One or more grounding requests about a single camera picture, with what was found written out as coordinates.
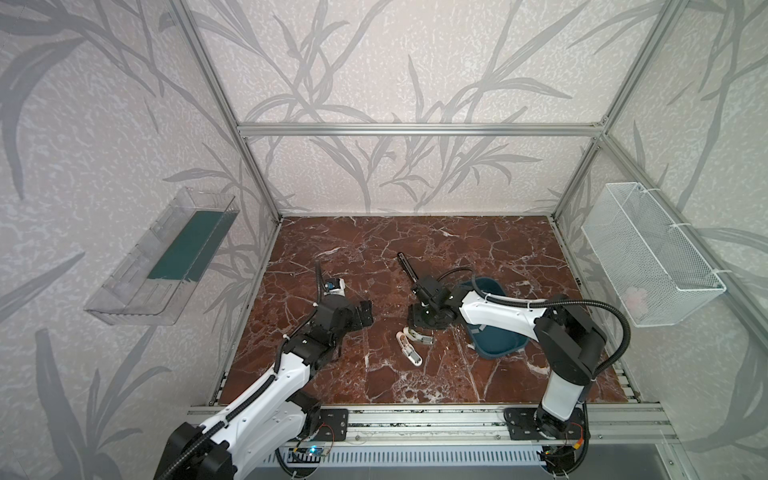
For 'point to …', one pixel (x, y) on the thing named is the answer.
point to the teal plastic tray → (493, 342)
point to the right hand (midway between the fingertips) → (413, 312)
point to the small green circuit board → (315, 451)
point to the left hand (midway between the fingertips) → (362, 296)
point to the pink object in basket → (636, 300)
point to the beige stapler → (413, 335)
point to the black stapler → (406, 265)
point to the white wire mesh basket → (656, 275)
